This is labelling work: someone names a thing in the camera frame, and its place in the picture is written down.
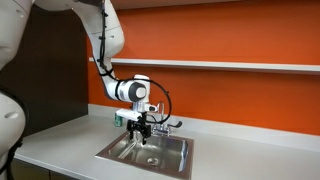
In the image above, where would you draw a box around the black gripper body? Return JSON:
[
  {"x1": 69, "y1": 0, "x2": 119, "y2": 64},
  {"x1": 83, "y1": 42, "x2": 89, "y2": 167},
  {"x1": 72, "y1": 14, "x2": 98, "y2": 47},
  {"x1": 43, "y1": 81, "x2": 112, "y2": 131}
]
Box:
[{"x1": 127, "y1": 113, "x2": 151, "y2": 138}]

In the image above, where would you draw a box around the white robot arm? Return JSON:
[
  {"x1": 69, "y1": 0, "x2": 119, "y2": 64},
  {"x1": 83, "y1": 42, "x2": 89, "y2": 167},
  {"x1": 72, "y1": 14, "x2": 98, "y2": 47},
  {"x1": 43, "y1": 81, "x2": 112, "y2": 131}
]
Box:
[{"x1": 0, "y1": 0, "x2": 148, "y2": 103}]

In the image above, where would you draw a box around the stainless steel sink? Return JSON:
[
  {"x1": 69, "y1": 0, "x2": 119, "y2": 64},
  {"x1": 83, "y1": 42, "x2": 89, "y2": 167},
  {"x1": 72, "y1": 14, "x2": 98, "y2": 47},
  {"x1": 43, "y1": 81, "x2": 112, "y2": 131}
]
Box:
[{"x1": 96, "y1": 132, "x2": 194, "y2": 180}]

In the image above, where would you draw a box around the green soda can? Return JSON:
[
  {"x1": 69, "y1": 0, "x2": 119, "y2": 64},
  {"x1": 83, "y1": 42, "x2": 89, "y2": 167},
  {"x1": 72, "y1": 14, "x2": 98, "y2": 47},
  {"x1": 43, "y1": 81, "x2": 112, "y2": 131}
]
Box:
[{"x1": 114, "y1": 115, "x2": 123, "y2": 127}]

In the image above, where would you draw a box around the chrome faucet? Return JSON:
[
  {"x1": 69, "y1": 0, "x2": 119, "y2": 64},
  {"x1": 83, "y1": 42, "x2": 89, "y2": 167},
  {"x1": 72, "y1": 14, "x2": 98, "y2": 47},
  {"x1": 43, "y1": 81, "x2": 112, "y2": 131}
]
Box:
[{"x1": 149, "y1": 101, "x2": 182, "y2": 136}]

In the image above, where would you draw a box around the dark tall cabinet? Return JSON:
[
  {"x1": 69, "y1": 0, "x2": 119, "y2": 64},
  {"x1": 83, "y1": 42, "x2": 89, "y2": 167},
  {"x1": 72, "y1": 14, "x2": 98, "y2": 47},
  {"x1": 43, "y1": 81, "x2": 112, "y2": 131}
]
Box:
[{"x1": 0, "y1": 6, "x2": 88, "y2": 135}]

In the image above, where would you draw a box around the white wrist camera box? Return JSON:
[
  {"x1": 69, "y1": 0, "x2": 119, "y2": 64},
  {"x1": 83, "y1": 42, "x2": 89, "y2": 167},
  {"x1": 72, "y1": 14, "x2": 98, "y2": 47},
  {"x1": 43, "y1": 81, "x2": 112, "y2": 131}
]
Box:
[{"x1": 116, "y1": 109, "x2": 142, "y2": 121}]

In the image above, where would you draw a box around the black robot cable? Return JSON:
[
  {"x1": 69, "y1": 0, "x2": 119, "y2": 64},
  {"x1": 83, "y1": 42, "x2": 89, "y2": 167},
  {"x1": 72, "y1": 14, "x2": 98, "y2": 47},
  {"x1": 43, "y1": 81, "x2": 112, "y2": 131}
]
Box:
[{"x1": 96, "y1": 0, "x2": 173, "y2": 126}]

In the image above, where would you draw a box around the white wall shelf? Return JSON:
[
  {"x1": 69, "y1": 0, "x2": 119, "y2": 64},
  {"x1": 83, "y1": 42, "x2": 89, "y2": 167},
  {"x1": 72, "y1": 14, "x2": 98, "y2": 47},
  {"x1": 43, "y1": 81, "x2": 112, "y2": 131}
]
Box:
[{"x1": 88, "y1": 56, "x2": 320, "y2": 75}]

